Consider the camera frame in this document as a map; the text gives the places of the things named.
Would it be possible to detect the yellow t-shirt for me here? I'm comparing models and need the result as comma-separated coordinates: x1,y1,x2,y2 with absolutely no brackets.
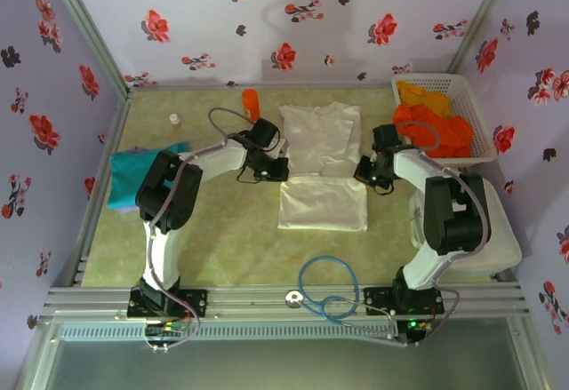
395,79,453,119

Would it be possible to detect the grey left arm cable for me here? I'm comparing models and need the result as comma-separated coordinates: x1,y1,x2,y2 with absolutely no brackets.
146,107,261,351

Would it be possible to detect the aluminium side rail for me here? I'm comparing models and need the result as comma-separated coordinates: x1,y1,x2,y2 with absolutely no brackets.
66,90,132,289

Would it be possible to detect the white plastic laundry basket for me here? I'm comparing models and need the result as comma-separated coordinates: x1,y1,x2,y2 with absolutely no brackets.
389,73,498,164

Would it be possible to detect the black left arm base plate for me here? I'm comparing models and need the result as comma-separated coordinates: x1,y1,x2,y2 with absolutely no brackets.
127,288,209,319

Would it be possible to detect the aluminium frame post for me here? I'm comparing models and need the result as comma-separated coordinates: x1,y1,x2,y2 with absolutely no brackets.
42,0,132,93
446,0,521,84

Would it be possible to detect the aluminium frame rail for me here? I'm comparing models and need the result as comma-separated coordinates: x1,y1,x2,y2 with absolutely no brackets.
44,286,530,320

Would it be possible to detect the blue stethoscope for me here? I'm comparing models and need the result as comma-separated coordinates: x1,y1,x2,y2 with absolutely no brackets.
284,255,408,346

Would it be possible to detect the orange t-shirt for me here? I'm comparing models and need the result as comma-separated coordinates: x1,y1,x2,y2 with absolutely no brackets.
392,104,473,159

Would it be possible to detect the slotted grey cable duct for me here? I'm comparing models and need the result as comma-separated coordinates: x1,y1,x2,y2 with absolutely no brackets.
60,321,401,342

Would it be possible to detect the white plastic bin lid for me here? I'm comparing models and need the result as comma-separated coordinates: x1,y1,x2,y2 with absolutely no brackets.
408,176,524,275

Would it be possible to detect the orange plastic bottle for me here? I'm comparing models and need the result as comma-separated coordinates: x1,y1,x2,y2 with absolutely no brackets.
241,89,260,121

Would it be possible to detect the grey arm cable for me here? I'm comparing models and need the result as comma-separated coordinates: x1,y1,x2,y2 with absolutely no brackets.
397,119,493,346
146,107,261,351

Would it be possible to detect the grey right arm cable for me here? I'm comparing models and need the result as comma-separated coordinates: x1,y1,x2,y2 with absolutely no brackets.
397,119,493,346

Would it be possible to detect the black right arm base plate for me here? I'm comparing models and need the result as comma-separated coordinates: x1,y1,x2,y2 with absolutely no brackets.
363,286,445,318

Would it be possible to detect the white t-shirt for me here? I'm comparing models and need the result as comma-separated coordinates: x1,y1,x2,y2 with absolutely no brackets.
277,101,370,233

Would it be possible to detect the teal folded t-shirt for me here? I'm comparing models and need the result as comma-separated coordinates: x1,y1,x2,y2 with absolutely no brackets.
106,141,190,211

